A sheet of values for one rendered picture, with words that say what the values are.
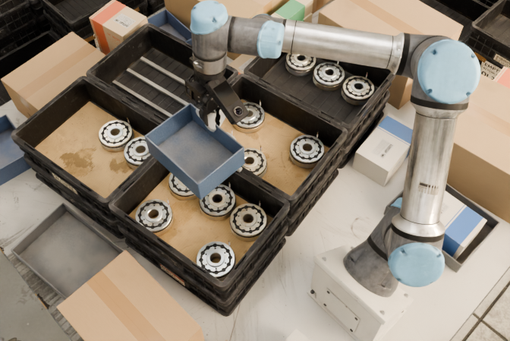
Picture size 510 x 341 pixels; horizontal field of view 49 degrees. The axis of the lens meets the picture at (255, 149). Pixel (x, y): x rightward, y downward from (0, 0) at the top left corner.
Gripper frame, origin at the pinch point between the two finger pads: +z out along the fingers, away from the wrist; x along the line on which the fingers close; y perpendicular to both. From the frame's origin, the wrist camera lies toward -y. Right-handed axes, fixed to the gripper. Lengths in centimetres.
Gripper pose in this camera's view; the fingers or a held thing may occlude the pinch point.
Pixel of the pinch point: (216, 128)
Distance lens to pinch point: 140.3
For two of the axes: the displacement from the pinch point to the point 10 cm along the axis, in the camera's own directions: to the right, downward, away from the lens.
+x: -7.3, 5.2, -4.5
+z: -0.5, 6.2, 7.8
